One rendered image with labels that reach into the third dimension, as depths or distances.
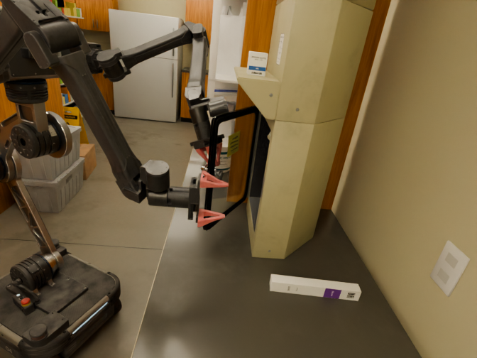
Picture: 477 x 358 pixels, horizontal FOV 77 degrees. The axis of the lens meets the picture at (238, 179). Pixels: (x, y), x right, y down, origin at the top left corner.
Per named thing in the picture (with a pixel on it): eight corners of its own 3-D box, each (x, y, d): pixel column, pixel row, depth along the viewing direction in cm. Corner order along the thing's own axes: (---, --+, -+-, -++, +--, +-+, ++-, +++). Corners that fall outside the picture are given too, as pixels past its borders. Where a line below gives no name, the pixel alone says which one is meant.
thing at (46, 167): (86, 157, 306) (82, 126, 292) (55, 183, 252) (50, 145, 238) (43, 153, 303) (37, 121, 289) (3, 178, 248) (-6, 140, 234)
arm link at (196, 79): (197, 48, 131) (191, 24, 122) (210, 47, 131) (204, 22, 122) (190, 118, 107) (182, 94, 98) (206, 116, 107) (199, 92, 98)
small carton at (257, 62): (262, 74, 90) (265, 52, 87) (265, 76, 85) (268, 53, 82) (246, 72, 89) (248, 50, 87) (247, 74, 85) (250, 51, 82)
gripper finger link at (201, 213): (226, 207, 78) (190, 204, 77) (223, 229, 81) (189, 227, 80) (226, 194, 84) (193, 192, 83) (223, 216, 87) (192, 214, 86)
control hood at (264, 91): (262, 98, 110) (266, 69, 106) (275, 120, 81) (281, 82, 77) (231, 94, 109) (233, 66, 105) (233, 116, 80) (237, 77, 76)
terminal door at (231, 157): (245, 199, 127) (260, 104, 110) (204, 232, 102) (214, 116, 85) (244, 198, 127) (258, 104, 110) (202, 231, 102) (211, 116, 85)
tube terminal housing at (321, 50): (302, 212, 132) (349, 15, 100) (324, 262, 103) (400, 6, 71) (245, 207, 130) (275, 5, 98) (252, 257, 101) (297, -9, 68)
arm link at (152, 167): (143, 177, 86) (122, 195, 80) (139, 145, 79) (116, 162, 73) (178, 193, 83) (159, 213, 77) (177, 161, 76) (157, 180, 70)
